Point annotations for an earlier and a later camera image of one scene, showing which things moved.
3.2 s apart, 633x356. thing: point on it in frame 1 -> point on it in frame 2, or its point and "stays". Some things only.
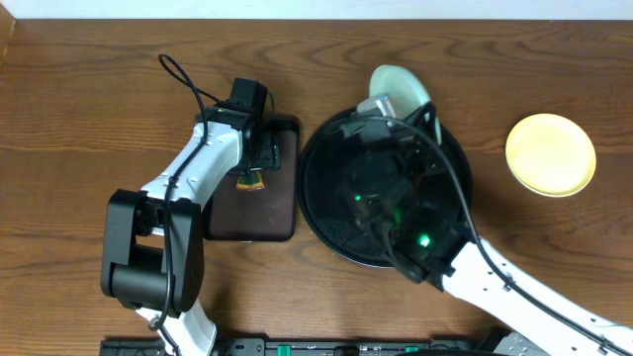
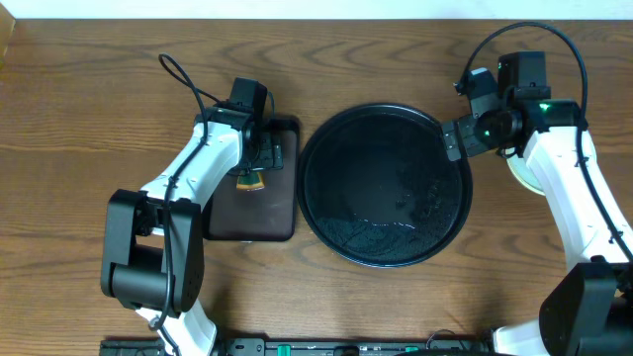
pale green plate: [405, 89] -> [519, 167]
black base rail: [311, 346] stays
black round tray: [359, 182] stays
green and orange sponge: [249, 181] stays
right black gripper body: [408, 170] -> [477, 135]
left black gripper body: [267, 154] stays
